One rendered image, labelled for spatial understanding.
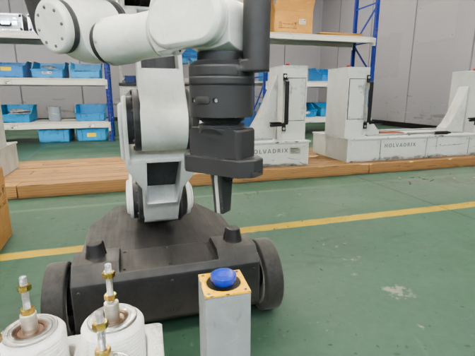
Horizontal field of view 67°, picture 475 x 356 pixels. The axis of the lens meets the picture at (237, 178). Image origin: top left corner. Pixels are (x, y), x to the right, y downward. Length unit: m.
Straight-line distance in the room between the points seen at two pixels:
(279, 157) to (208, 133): 2.14
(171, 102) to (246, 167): 0.39
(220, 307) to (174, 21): 0.40
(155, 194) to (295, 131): 1.82
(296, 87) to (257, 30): 2.24
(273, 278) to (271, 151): 1.71
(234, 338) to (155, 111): 0.48
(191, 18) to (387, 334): 0.88
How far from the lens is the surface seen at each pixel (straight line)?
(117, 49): 0.59
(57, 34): 0.63
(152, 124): 0.80
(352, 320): 1.09
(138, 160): 0.88
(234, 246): 0.95
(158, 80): 0.85
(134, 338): 0.62
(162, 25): 0.49
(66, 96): 8.81
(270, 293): 0.98
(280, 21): 5.58
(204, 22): 0.46
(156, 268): 0.91
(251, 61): 0.46
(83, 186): 2.38
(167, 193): 1.05
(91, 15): 0.64
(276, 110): 2.74
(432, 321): 1.17
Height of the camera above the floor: 0.60
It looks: 13 degrees down
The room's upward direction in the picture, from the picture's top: straight up
